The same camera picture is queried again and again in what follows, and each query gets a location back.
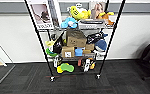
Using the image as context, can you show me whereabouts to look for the flat dark grey box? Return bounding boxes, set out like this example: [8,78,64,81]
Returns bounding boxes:
[78,19,105,31]

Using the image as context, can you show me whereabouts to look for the dark blue shark plush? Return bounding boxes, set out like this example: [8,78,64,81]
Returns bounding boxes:
[93,39,108,54]

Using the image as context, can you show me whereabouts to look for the green and yellow toy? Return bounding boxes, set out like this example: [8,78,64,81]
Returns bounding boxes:
[56,62,75,74]

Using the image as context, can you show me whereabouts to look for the thin white box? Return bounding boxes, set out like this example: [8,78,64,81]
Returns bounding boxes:
[47,0,63,28]

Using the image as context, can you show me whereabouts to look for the blue cup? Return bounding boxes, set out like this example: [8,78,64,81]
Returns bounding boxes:
[74,47,84,57]

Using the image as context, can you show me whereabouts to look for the black wire shelf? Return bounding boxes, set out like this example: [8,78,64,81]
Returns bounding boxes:
[23,0,127,83]

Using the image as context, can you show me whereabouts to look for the small white wall device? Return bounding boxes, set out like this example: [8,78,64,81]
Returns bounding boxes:
[75,3,84,9]

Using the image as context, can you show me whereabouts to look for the orange brown plush toy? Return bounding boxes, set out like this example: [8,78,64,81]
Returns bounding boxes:
[98,11,116,26]

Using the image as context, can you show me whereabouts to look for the white box with photo print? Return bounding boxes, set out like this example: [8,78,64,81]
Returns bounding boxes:
[26,0,55,30]

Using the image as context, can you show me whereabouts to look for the small cardboard box white label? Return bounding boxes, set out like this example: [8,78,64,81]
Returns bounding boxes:
[61,45,76,59]

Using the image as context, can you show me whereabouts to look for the plain brown cardboard box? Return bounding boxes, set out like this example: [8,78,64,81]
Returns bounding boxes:
[83,43,96,55]

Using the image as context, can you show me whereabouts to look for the yellow plush toy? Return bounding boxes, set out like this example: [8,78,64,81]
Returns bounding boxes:
[69,5,91,21]

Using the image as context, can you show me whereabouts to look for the box with portrait print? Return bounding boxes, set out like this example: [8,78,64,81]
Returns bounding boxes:
[89,0,108,20]

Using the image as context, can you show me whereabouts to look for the light blue plush toy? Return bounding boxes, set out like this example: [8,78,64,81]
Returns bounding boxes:
[60,17,79,30]

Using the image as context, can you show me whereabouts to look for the orange white black toy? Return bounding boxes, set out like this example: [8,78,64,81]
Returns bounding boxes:
[80,57,96,72]

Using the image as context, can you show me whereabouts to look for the black bag with white label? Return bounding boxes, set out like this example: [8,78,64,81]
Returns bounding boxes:
[85,31,109,44]

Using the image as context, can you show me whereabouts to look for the large cardboard box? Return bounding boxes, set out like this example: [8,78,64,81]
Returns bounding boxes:
[65,29,87,48]

